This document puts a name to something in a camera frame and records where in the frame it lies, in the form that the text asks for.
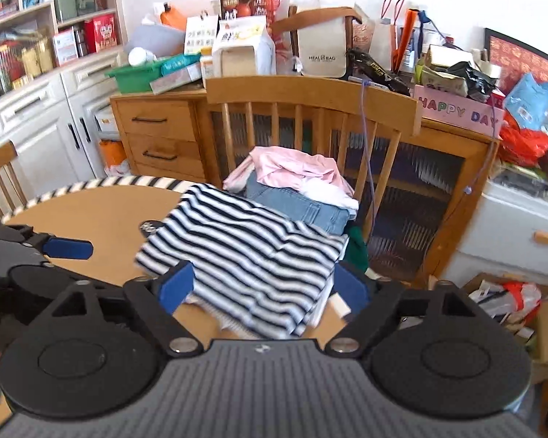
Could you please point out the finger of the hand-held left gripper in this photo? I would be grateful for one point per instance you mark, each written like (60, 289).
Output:
(68, 248)

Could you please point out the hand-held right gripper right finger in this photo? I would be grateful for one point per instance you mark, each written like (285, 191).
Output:
(354, 287)

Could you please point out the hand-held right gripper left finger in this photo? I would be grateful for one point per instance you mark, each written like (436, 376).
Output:
(176, 287)

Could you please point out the black white striped sweater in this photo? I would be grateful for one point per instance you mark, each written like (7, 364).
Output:
(255, 255)

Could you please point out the green garment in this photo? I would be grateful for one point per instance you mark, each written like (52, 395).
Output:
(357, 246)

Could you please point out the black oval sticker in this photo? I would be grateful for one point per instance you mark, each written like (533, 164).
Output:
(148, 228)

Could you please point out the white garment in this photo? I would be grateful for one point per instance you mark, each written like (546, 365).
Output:
(324, 191)

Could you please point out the wooden chair with sticker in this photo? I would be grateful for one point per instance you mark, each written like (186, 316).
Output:
(4, 153)

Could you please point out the blue jeans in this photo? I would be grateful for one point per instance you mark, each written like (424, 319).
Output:
(283, 200)

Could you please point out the white cardboard carton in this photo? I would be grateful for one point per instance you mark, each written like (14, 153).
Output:
(105, 121)

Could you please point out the wooden sideboard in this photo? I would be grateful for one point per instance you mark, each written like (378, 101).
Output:
(164, 121)

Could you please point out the red white plastic bag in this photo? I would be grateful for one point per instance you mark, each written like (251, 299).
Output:
(516, 296)

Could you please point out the white plastic drawer cabinet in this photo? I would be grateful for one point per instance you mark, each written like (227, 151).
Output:
(507, 228)

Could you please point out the green plastic basket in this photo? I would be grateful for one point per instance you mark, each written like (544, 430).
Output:
(137, 77)

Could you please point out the row of glass jars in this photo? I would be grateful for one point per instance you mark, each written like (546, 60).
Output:
(23, 61)

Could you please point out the small white printed box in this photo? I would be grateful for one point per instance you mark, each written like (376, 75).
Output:
(65, 48)

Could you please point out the pink gift box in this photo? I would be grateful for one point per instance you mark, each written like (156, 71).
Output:
(456, 112)

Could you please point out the white plastic bottle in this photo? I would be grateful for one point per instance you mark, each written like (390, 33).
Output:
(139, 57)

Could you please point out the black packet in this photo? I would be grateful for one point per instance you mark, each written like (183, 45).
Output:
(379, 73)

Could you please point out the teal packet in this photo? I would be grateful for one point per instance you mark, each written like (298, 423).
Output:
(180, 63)

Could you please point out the red snack box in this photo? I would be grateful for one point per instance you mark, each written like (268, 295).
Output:
(100, 32)

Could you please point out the grey paper bag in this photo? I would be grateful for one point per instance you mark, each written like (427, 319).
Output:
(155, 39)

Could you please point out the crumpled green foil bag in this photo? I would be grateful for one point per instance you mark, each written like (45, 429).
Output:
(438, 73)

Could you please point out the crumpled black bag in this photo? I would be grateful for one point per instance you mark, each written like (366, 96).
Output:
(477, 82)

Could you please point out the white milk powder bag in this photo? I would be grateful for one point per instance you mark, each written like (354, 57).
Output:
(242, 54)

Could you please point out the orange gift bag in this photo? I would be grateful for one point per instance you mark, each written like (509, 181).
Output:
(404, 41)

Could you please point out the white printed paper bag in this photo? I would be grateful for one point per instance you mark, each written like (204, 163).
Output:
(201, 34)

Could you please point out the orange pouch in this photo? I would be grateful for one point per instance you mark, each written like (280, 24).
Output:
(173, 18)

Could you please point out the blue packet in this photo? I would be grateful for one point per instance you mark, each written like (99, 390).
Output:
(529, 100)

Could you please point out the framed red picture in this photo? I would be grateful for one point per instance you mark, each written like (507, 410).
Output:
(520, 59)

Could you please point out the red printed box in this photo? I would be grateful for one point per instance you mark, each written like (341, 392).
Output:
(251, 2)

